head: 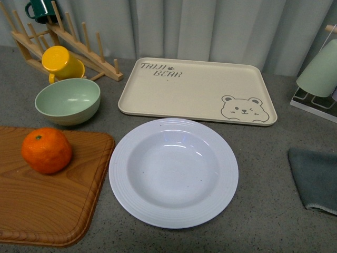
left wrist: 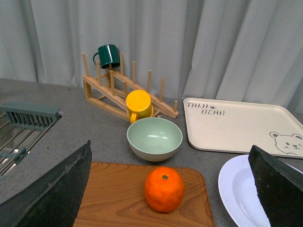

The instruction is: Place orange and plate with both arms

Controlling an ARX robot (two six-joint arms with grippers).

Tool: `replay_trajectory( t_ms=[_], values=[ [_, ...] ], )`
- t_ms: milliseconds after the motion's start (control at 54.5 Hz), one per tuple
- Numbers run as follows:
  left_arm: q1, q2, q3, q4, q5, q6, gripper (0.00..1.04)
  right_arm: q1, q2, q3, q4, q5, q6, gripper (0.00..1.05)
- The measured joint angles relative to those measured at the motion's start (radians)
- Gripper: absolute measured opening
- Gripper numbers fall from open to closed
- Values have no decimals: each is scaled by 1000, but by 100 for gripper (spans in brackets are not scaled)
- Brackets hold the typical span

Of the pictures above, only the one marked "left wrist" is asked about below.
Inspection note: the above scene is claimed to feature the orange mandarin fruit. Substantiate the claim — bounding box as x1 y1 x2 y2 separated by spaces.
144 166 185 212

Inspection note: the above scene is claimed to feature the white round plate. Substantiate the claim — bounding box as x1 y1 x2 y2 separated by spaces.
218 154 303 227

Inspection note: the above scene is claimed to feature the yellow mug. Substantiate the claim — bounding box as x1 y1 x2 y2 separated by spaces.
125 90 153 124

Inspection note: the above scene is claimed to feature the light green bowl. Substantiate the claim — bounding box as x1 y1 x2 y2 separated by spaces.
126 117 183 162

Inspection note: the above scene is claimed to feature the wooden dish rack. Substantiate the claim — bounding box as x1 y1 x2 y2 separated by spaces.
81 52 180 122

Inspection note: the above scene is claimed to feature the beige bear serving tray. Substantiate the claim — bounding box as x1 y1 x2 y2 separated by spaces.
183 98 303 158

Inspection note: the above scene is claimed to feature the dark green mug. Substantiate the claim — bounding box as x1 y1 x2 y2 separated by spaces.
93 44 120 69

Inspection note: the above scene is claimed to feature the grey-white curtain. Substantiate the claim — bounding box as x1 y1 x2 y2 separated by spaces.
0 0 303 113

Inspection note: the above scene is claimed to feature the wooden cutting board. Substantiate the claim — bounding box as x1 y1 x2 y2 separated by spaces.
73 162 215 227

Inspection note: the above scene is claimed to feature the grey-green sink drain rack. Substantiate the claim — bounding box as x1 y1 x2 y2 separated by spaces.
0 102 61 180

